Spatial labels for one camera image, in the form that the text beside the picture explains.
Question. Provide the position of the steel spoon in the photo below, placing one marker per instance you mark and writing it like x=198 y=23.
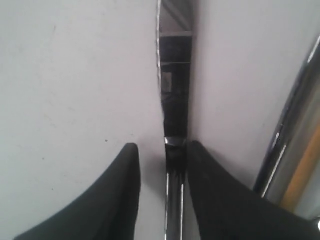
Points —
x=296 y=126

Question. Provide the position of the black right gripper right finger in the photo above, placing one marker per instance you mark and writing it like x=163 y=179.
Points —
x=226 y=209

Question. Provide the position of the steel table knife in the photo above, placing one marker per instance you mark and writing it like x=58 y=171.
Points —
x=174 y=49

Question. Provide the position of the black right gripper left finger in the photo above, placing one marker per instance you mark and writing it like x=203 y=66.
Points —
x=108 y=210

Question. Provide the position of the wooden chopstick lying lengthwise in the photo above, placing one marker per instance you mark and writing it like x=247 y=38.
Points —
x=303 y=173

